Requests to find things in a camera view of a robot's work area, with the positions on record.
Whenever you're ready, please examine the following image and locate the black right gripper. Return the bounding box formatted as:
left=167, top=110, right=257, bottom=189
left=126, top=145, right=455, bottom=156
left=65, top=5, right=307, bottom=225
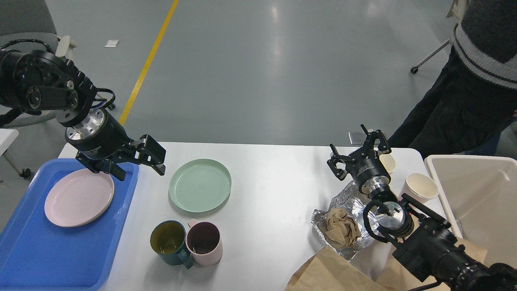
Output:
left=327, top=124, right=391, bottom=198

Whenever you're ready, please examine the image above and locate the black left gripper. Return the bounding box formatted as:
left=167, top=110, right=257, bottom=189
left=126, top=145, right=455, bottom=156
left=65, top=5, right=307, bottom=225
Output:
left=66, top=108, right=166, bottom=181

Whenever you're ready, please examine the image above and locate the green plate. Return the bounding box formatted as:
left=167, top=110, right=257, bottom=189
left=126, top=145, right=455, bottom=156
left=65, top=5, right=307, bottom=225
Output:
left=168, top=159, right=232, bottom=213

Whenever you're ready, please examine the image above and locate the dark teal mug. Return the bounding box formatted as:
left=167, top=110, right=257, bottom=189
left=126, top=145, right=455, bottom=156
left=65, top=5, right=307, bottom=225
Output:
left=150, top=220, right=193, bottom=269

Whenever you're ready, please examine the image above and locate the pink mug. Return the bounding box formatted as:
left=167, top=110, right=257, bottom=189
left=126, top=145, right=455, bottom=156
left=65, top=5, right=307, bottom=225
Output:
left=186, top=219, right=223, bottom=266

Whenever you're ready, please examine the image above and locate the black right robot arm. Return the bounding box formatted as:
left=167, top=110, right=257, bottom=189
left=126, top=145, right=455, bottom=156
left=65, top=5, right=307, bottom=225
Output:
left=327, top=125, right=516, bottom=291

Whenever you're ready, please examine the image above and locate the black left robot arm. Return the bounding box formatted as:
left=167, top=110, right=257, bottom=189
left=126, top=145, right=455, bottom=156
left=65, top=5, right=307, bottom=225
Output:
left=0, top=39, right=166, bottom=181

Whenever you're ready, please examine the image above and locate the grey floor plate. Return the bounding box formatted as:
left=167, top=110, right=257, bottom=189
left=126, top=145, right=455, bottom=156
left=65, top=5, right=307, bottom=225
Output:
left=348, top=130, right=388, bottom=147

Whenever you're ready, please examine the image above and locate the white paper cup behind gripper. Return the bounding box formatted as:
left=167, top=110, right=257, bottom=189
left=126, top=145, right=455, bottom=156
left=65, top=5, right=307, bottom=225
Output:
left=379, top=154, right=397, bottom=174

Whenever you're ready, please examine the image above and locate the crumpled aluminium foil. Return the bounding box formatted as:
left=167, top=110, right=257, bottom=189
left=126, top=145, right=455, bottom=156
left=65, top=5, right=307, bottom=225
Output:
left=311, top=181, right=374, bottom=260

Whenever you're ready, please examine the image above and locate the pink plate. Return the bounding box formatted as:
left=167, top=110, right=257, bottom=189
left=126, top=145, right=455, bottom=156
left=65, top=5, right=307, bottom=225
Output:
left=44, top=169, right=115, bottom=227

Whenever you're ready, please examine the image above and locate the crumpled brown paper ball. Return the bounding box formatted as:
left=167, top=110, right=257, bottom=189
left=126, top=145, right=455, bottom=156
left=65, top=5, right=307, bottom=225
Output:
left=324, top=208, right=361, bottom=249

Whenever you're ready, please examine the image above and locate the person in grey sweater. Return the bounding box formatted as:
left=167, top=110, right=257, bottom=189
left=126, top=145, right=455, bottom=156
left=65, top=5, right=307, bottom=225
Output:
left=388, top=0, right=517, bottom=158

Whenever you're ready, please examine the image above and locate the brown paper bag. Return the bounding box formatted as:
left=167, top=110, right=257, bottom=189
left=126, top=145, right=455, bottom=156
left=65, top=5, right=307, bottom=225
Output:
left=285, top=237, right=488, bottom=291

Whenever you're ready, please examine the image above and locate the beige plastic bin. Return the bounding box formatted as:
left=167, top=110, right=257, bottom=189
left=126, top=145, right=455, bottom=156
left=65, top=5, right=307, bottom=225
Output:
left=425, top=155, right=517, bottom=267

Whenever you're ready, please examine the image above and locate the white side table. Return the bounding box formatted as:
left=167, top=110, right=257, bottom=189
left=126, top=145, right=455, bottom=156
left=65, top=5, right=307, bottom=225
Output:
left=0, top=128, right=32, bottom=179

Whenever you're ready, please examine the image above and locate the blue plastic tray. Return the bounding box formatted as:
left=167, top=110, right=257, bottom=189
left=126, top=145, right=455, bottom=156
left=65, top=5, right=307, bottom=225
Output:
left=0, top=158, right=140, bottom=291

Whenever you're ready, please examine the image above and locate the grey office chair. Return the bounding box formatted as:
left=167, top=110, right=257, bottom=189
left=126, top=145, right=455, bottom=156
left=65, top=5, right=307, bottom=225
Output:
left=0, top=0, right=116, bottom=128

